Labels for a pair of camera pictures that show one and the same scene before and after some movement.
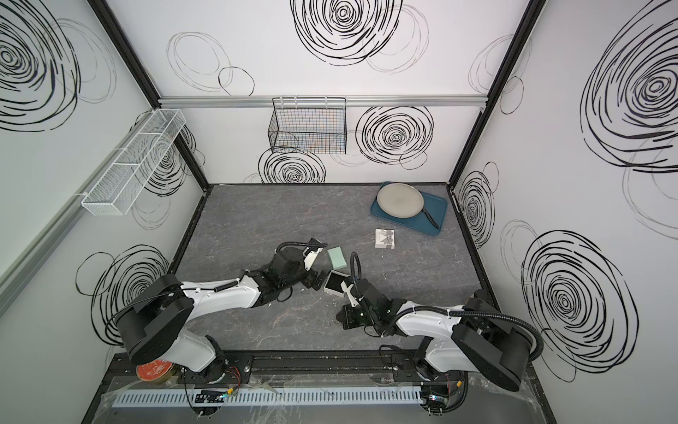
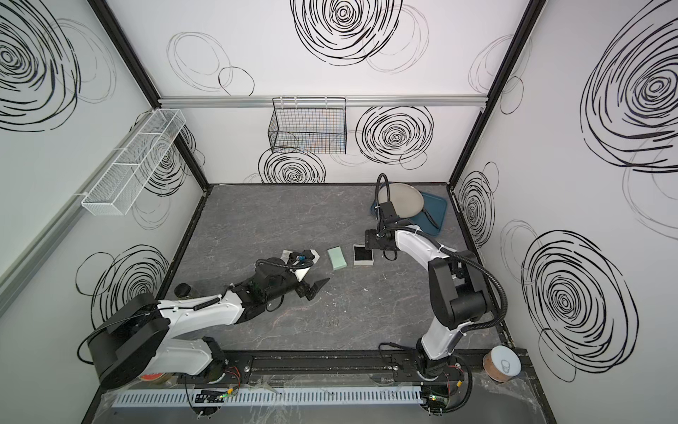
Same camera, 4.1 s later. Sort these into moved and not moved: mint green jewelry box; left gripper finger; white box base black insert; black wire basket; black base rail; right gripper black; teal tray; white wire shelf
Moved: white box base black insert; right gripper black; left gripper finger
Not moved: black wire basket; black base rail; teal tray; white wire shelf; mint green jewelry box
